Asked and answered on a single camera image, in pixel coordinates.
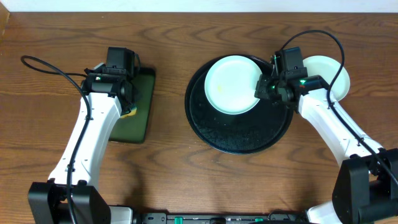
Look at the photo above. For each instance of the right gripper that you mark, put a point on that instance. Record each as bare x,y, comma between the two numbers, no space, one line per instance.
263,90

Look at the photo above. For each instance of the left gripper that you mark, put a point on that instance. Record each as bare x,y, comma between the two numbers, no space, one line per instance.
128,104

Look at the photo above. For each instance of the green yellow sponge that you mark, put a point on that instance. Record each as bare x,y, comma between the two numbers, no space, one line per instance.
132,112

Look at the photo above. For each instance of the mint green plate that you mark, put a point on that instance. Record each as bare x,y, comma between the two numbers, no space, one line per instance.
230,84
327,68

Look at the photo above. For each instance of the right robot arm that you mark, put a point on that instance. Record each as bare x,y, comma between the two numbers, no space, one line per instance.
366,187

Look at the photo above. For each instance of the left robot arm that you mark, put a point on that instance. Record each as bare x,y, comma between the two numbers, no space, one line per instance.
70,195

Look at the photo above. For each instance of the black round tray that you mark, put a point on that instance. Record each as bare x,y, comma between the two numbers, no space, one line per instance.
247,133

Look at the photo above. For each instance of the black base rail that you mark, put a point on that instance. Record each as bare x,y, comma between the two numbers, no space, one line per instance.
217,218

